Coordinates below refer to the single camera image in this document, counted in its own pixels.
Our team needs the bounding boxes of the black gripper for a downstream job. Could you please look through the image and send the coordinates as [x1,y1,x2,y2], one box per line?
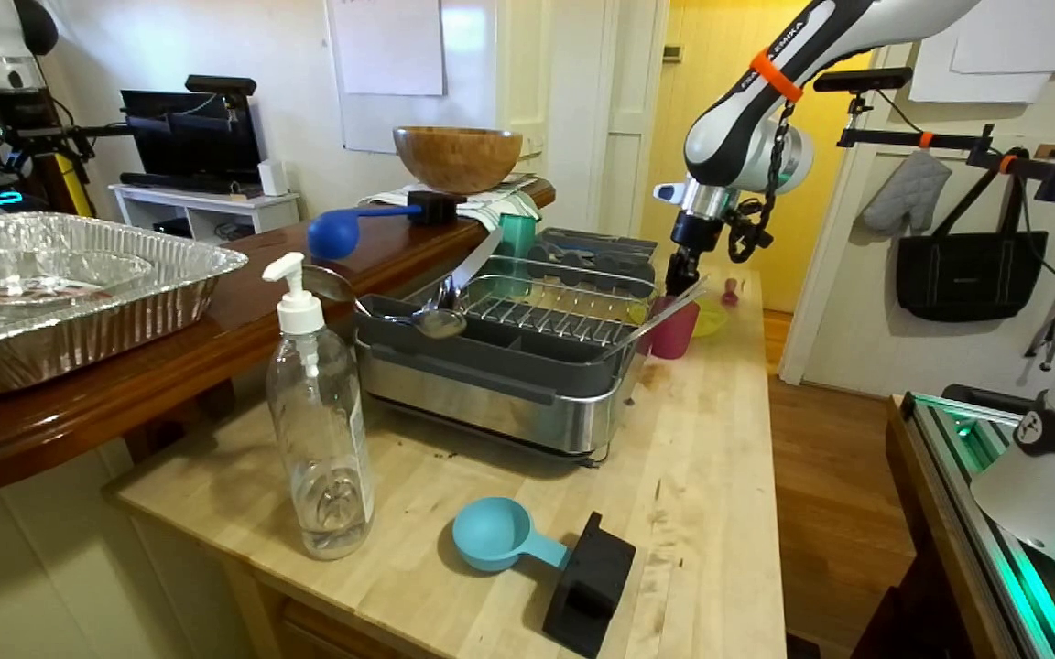
[664,211,729,299]

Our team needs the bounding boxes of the purple plastic cup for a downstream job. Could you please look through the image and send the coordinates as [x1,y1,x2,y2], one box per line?
[650,295,706,366]

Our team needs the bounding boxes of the teal plastic cup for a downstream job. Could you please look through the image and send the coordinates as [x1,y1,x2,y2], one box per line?
[495,210,542,259]

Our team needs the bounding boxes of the grey cutlery tray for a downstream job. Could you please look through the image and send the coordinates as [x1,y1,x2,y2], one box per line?
[514,223,664,299]

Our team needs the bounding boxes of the green striped cloth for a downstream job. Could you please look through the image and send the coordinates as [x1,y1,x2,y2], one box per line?
[449,181,547,231]

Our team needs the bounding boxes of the stainless steel dish rack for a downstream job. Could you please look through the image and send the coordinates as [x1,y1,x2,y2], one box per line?
[347,259,668,470]

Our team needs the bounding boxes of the grey oven mitt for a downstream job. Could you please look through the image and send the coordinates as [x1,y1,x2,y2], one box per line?
[854,145,956,243]

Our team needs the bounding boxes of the wooden bowl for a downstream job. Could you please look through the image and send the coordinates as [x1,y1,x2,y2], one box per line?
[390,120,528,196]

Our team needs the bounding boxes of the small black stand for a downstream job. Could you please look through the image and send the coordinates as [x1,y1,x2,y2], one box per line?
[402,188,465,234]

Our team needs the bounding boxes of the black hanging bag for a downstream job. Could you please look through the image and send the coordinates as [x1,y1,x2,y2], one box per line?
[893,152,1051,326]

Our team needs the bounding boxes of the blue measuring scoop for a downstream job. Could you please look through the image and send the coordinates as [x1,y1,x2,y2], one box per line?
[448,493,574,580]

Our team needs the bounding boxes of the black plastic block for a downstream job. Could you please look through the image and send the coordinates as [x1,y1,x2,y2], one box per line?
[539,508,640,659]

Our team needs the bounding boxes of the white paper sheet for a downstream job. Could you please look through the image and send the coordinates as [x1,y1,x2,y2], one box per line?
[327,0,449,104]

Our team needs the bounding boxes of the clear soap dispenser bottle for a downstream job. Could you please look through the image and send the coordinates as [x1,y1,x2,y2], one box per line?
[261,248,376,564]

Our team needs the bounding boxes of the white upper cabinet doors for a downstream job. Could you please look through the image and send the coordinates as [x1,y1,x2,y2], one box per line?
[909,0,1055,111]

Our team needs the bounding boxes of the white shelf unit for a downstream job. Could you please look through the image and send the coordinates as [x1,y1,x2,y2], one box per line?
[106,181,308,243]

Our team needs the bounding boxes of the black monitor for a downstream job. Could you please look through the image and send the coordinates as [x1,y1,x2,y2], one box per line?
[116,72,271,196]

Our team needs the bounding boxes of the brown wooden counter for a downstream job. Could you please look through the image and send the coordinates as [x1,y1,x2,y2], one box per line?
[0,176,562,508]

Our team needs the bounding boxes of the aluminium foil tray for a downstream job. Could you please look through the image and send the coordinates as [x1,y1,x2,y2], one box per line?
[0,210,252,403]

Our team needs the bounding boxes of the black equipment stand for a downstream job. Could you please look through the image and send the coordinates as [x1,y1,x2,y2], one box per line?
[0,89,137,216]

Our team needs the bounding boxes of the silver utensil handle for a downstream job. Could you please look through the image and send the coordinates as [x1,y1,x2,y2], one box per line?
[606,282,706,364]

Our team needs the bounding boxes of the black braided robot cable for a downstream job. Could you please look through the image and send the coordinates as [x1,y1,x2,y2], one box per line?
[722,112,797,268]

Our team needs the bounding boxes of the orange cable strap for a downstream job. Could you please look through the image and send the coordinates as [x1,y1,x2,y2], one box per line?
[749,46,806,105]

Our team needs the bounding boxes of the black camera on stand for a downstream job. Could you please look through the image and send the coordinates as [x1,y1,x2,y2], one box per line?
[812,67,917,99]

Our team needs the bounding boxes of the black clamp rail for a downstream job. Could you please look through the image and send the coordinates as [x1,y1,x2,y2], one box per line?
[836,120,1055,211]

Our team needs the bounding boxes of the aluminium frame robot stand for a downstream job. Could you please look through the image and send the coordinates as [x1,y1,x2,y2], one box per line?
[885,384,1055,659]

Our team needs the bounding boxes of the silver robot mount plate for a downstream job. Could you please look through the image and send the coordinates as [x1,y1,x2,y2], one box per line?
[966,438,1055,593]

